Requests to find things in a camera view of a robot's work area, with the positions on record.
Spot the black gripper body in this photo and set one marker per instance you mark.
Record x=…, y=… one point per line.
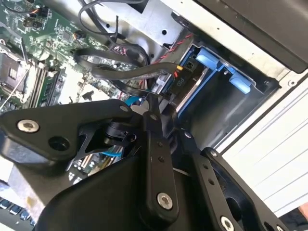
x=101, y=197

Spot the hard disk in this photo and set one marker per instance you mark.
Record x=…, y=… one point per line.
x=207, y=59

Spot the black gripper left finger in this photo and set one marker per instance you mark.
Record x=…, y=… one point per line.
x=72, y=120

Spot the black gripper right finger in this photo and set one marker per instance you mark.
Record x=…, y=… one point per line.
x=204, y=173

